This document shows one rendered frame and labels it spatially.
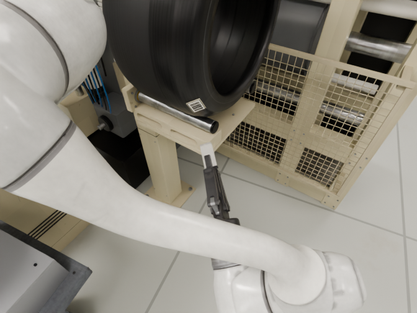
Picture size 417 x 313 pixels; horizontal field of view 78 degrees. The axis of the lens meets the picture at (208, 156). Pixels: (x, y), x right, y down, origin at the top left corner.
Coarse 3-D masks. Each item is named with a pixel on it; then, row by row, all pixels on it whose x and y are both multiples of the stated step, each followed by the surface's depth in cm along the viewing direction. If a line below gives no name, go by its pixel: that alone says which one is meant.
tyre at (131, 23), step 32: (128, 0) 56; (160, 0) 52; (192, 0) 52; (224, 0) 99; (256, 0) 93; (128, 32) 60; (160, 32) 55; (192, 32) 55; (224, 32) 104; (256, 32) 98; (128, 64) 67; (160, 64) 60; (192, 64) 59; (224, 64) 104; (256, 64) 92; (160, 96) 73; (192, 96) 68; (224, 96) 79
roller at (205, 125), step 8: (144, 96) 96; (152, 104) 95; (160, 104) 93; (168, 112) 92; (176, 112) 90; (184, 112) 89; (184, 120) 90; (192, 120) 88; (200, 120) 86; (208, 120) 86; (200, 128) 88; (208, 128) 85; (216, 128) 87
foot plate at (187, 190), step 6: (186, 186) 179; (192, 186) 179; (150, 192) 176; (186, 192) 176; (192, 192) 176; (156, 198) 172; (180, 198) 172; (186, 198) 172; (174, 204) 169; (180, 204) 169
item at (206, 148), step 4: (204, 144) 66; (208, 144) 66; (200, 148) 66; (204, 148) 66; (208, 148) 65; (204, 152) 66; (208, 152) 65; (212, 152) 65; (212, 156) 65; (204, 160) 65; (212, 160) 64; (204, 164) 65; (212, 164) 64
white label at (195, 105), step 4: (196, 100) 69; (200, 100) 69; (188, 104) 70; (192, 104) 70; (196, 104) 71; (200, 104) 71; (192, 108) 72; (196, 108) 73; (200, 108) 73; (204, 108) 74
